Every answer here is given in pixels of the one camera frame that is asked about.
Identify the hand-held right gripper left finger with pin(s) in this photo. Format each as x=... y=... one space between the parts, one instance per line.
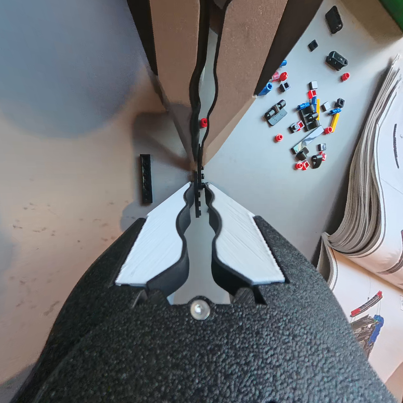
x=154 y=252

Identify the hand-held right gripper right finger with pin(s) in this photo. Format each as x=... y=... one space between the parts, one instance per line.
x=245 y=248

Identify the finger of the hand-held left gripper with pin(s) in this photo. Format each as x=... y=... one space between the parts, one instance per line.
x=176 y=47
x=248 y=47

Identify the black brick plate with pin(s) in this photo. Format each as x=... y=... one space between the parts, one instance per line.
x=199 y=198
x=200 y=157
x=146 y=179

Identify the tiny black square brick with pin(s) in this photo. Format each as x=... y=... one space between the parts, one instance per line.
x=312 y=45

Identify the short black brick liftarm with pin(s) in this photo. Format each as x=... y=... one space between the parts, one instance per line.
x=333 y=19

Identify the black pin connector brick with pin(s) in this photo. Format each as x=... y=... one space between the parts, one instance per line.
x=336 y=59

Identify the green plastic bin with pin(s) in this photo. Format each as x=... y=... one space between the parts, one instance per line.
x=393 y=3

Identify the open instruction booklet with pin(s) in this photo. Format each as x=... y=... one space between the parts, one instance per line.
x=368 y=189

